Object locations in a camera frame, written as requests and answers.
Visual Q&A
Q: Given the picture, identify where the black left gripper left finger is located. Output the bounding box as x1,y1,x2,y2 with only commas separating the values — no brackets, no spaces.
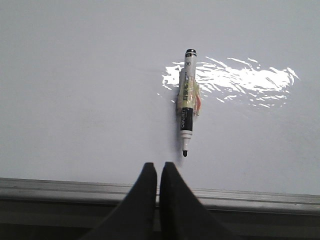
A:
81,162,157,240

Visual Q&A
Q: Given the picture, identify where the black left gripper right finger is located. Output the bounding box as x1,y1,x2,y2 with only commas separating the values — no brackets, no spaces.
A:
159,162,240,240

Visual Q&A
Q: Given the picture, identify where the black taped whiteboard marker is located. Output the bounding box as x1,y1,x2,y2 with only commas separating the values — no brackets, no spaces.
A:
177,48,201,157

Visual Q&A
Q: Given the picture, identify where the white whiteboard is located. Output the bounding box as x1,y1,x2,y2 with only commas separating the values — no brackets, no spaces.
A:
0,0,320,195

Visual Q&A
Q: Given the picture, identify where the grey aluminium whiteboard frame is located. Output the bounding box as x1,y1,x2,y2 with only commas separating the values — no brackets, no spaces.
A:
0,178,320,240

